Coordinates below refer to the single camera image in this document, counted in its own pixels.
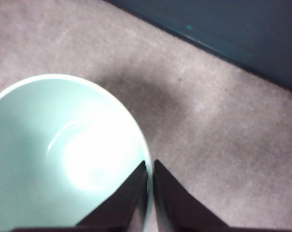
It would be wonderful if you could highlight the teal ceramic bowl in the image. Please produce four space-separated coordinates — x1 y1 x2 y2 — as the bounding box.
0 73 154 232

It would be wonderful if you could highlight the black rectangular tray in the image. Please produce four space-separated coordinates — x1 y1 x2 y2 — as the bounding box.
104 0 292 94

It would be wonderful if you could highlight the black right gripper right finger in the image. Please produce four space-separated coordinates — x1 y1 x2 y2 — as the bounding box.
153 159 292 232

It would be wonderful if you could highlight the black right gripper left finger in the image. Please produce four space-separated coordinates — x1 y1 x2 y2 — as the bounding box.
13 160 149 232

